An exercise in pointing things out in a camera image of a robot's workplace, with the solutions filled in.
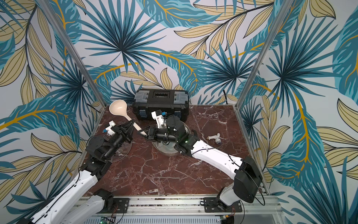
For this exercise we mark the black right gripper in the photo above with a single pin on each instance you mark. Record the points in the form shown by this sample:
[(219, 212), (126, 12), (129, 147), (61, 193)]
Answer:
[(152, 132)]

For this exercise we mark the white plastic faucet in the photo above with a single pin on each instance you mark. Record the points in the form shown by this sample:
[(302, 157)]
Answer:
[(216, 138)]

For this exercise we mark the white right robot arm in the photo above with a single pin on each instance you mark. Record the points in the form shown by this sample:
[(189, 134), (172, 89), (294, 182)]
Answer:
[(244, 172)]

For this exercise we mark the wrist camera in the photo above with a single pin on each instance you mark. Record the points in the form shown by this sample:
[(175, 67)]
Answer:
[(159, 117), (109, 130)]

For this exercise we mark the stainless steel pot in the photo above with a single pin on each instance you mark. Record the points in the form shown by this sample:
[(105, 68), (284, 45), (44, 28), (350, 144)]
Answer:
[(177, 131)]

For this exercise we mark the aluminium left corner post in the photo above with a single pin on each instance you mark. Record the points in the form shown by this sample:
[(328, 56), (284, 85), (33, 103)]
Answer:
[(56, 24)]

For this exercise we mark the aluminium right corner post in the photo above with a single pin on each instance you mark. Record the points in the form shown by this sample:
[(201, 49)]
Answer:
[(279, 19)]

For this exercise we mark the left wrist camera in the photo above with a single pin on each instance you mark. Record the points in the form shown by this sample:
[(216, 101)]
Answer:
[(109, 130)]

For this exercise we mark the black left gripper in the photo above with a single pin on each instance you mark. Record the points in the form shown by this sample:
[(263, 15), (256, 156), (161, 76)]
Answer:
[(125, 132)]

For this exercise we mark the beige plastic ladle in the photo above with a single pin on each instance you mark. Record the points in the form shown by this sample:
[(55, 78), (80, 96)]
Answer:
[(119, 108)]

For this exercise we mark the glass pot lid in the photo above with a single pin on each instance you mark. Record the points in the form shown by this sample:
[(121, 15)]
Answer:
[(118, 153)]

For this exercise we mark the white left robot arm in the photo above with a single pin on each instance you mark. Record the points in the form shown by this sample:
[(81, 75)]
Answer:
[(101, 148)]

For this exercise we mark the aluminium corner post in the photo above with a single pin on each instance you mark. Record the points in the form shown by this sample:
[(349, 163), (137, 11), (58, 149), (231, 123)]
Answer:
[(56, 24), (279, 19)]

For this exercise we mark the black plastic toolbox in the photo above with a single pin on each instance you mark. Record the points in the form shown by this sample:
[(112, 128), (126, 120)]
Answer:
[(172, 102)]

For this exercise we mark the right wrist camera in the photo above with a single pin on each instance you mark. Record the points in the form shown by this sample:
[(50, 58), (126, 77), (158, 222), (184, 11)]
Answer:
[(159, 117)]

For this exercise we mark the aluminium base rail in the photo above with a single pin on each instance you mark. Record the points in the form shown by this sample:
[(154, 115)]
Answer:
[(189, 209)]

